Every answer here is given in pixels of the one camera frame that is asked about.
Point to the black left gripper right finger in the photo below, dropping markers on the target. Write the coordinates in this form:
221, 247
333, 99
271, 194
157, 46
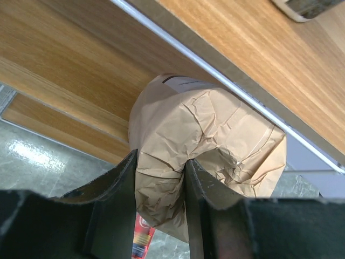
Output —
224, 224

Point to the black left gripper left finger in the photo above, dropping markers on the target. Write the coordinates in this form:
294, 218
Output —
95, 220

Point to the brown paper towel roll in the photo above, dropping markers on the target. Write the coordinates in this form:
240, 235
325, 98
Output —
178, 118

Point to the black paper towel roll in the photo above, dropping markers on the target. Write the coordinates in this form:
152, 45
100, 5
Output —
304, 10

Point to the red toothpaste box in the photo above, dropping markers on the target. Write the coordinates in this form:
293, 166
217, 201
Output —
143, 235

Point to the white wire wooden shelf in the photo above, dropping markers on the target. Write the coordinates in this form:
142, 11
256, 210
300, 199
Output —
77, 67

